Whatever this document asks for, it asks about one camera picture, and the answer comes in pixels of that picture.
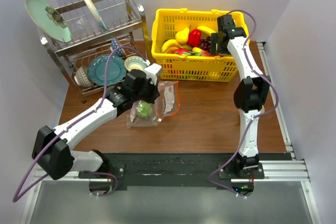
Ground purple eggplant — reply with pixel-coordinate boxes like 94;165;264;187
129;106;137;123

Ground cream and blue plate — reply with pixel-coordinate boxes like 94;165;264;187
83;0;108;31

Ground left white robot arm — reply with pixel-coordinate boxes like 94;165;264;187
32;65;162;180

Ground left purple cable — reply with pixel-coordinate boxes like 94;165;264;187
12;46;150;204

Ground teal scalloped plate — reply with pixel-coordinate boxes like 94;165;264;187
88;55;127;86

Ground mint green floral plate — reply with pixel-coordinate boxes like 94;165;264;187
25;0;72;43

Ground red bell pepper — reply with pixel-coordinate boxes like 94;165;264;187
187;29;202;47

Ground yellow plastic basket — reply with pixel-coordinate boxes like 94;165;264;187
151;8;238;82

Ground red dragon fruit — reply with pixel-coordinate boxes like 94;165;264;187
171;48;193;56

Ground dark purple grapes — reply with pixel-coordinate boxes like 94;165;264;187
199;36;211;52

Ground steel two-tier dish rack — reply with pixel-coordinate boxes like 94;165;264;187
37;0;152;103

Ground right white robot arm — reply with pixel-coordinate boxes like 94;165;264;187
211;13;270;178

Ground corn cob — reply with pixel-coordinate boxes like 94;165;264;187
192;47;203;56

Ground clear orange zip bag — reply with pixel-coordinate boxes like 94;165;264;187
127;81;181;128

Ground blue zigzag patterned cup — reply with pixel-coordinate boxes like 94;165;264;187
111;38;125;58

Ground yellow interior patterned bowl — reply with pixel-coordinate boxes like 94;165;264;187
124;56;150;72

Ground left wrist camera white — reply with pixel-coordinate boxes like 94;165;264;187
143;63;163;83

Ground long yellow banana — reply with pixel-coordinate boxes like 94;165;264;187
197;26;216;37

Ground patterned cup on rack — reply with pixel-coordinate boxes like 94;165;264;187
74;66;94;88

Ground watermelon slice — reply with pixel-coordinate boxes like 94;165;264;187
201;50;230;58

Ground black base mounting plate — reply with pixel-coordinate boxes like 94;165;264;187
78;152;292;197

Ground yellow pear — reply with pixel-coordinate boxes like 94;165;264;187
175;27;190;45

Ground small green lime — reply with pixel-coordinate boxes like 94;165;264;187
136;101;152;118

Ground yellow banana bunch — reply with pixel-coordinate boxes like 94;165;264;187
161;39;192;53

